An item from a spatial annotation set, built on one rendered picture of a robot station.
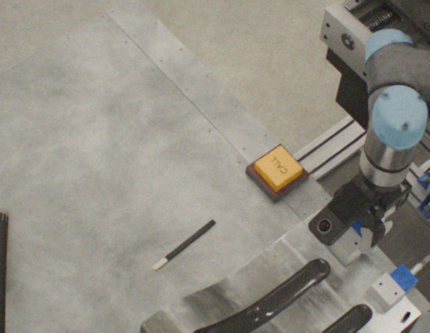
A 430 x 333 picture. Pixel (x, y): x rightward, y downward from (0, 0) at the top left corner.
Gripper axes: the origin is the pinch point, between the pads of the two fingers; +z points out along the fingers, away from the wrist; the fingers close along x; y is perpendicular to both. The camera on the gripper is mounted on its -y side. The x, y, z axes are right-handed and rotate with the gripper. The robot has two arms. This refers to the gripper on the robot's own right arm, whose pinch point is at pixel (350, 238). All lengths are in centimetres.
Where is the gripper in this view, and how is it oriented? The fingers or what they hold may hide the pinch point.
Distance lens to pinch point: 159.1
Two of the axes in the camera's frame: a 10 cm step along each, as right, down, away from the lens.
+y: 7.7, -5.2, 3.7
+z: -0.6, 5.2, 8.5
